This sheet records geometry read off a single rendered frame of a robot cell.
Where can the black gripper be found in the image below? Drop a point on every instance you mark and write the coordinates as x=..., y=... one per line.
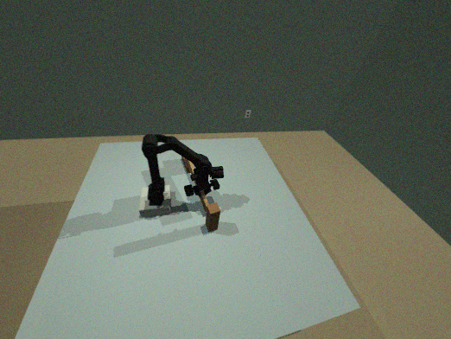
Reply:
x=205, y=186

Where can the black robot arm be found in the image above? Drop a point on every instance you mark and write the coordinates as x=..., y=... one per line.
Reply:
x=203, y=168

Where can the long wooden rail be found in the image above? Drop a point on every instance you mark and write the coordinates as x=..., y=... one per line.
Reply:
x=202, y=197

